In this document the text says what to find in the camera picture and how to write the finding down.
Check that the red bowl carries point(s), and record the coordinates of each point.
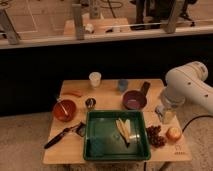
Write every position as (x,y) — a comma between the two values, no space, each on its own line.
(71,108)

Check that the dark brown rectangular block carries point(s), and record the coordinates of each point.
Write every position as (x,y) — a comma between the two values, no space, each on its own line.
(145,87)

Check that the white plastic cup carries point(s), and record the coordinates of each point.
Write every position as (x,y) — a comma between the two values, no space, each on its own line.
(95,79)

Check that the small metal cup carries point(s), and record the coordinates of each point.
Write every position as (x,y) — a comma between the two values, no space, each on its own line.
(90,103)

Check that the purple bowl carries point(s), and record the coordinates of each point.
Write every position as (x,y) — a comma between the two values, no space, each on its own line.
(134,100)

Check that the orange carrot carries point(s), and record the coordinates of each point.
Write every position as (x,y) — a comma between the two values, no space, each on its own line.
(73,93)

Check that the wooden spoon in bowl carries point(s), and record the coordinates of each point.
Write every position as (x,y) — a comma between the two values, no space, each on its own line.
(62,107)

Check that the bunch of dark grapes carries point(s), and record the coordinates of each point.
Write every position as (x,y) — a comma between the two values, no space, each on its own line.
(154,138)

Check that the orange fruit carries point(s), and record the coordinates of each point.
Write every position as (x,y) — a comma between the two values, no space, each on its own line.
(173,134)

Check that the green plastic tray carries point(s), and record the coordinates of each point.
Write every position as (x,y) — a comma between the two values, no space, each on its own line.
(101,124)

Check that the blue plastic cup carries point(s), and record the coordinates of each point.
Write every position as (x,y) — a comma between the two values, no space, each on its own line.
(122,85)

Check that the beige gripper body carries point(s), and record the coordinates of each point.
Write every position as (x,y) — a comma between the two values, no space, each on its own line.
(165,114)

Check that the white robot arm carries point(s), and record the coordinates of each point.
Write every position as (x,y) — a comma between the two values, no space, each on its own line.
(184,82)

